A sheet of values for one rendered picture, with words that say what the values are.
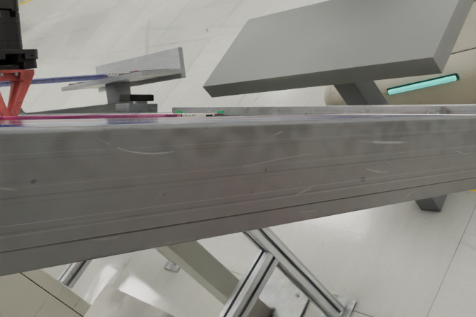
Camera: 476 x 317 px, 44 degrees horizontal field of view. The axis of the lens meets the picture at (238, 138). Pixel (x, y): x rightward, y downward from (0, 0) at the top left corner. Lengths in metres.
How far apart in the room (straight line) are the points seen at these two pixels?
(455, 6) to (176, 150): 0.87
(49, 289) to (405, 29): 1.29
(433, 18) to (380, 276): 0.72
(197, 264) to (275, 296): 0.32
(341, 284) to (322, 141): 1.26
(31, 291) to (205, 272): 0.61
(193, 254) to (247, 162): 1.14
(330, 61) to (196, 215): 0.88
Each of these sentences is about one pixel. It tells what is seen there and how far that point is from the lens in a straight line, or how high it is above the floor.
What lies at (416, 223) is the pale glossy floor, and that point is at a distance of 1.63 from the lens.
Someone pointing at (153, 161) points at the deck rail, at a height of 1.06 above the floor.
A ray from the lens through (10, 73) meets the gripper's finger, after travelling 0.88.
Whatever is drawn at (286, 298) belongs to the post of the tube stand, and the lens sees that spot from 1.68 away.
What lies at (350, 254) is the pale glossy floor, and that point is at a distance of 1.66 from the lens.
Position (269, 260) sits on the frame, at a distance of 1.34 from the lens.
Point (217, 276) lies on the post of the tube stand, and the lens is 1.52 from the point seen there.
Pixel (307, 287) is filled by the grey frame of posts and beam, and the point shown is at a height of 0.16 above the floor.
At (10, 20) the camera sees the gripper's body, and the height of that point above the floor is 1.06.
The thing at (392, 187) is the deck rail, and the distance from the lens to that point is 0.44.
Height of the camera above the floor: 1.19
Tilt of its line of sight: 31 degrees down
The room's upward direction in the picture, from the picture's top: 41 degrees counter-clockwise
